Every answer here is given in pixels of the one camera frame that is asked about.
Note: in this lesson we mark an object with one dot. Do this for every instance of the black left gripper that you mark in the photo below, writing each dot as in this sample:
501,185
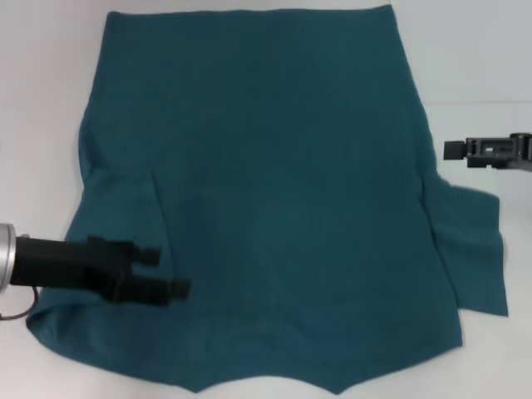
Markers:
70,266

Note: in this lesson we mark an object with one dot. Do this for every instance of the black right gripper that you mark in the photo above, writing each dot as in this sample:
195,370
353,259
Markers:
523,151

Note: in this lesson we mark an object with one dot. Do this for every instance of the teal blue shirt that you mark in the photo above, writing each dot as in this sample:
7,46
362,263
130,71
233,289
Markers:
291,166

